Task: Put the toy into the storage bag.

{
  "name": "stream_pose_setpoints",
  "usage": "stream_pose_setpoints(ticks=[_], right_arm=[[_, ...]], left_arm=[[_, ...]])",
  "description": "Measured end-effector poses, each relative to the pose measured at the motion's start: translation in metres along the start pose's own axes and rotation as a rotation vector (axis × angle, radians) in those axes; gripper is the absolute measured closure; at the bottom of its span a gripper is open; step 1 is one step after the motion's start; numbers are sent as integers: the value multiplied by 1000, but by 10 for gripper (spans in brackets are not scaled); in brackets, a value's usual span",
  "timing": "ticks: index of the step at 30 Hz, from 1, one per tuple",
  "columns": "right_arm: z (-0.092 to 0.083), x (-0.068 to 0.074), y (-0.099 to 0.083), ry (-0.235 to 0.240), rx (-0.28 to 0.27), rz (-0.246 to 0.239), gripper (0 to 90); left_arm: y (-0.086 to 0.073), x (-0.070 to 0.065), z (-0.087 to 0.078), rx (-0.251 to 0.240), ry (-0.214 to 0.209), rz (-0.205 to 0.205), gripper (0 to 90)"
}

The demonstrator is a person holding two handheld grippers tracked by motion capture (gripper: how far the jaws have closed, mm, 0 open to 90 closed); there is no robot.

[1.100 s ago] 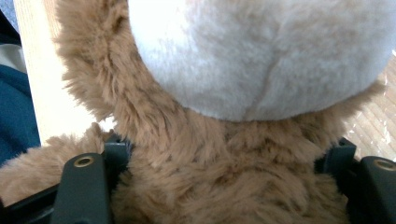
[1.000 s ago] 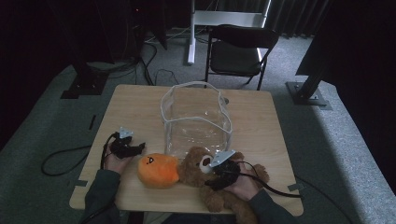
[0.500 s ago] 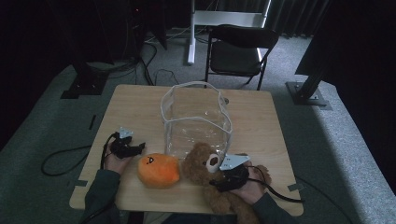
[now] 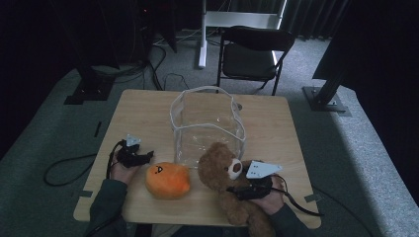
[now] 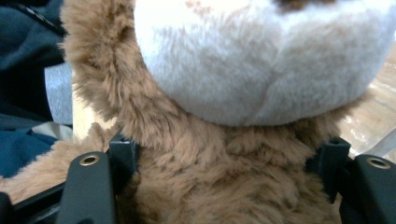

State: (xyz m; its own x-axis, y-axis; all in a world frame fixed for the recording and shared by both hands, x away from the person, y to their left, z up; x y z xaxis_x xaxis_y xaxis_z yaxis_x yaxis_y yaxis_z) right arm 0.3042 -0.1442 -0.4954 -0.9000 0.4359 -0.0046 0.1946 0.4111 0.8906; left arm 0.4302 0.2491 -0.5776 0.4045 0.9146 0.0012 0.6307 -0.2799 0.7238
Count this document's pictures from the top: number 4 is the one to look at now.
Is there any orange plush toy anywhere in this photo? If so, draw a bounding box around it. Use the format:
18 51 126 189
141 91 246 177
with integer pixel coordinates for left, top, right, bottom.
144 161 192 200

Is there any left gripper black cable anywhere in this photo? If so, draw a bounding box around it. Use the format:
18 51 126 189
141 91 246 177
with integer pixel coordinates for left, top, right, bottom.
105 139 127 181

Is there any person's right hand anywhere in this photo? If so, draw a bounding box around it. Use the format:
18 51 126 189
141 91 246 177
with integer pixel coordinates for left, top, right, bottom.
253 179 287 216

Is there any person's left hand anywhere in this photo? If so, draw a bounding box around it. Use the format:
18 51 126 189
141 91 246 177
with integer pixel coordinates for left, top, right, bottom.
109 154 141 185

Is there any bundle of black floor cables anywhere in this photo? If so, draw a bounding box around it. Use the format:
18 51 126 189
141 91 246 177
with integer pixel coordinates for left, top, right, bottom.
113 40 190 92

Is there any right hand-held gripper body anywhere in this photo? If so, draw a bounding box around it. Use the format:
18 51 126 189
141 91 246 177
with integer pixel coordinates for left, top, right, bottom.
245 160 284 201

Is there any black folding chair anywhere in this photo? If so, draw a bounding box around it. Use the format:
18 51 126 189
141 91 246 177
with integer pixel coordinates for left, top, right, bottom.
215 25 296 97

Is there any black stand with flat base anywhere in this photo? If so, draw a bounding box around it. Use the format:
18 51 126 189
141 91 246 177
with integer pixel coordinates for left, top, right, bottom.
63 63 115 106

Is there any black stand with bolted base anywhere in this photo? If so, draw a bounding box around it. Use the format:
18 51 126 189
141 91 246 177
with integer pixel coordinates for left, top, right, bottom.
301 33 353 117

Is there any black cable loop on floor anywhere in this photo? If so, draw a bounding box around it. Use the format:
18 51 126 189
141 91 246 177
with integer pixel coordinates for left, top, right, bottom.
43 152 99 188

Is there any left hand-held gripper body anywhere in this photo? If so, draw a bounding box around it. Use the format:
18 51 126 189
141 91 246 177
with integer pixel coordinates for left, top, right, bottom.
117 133 146 169

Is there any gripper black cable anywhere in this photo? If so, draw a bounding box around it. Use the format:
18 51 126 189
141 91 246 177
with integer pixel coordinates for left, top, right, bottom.
272 173 325 218
105 139 127 181

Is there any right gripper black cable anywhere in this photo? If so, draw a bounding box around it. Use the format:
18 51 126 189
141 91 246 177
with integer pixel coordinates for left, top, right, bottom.
272 173 325 218

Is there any white metal stand frame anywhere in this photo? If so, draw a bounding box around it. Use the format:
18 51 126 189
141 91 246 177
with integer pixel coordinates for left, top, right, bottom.
197 0 289 69

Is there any brown teddy bear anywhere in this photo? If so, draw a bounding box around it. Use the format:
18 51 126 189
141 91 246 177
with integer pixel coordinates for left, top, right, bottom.
197 141 276 237

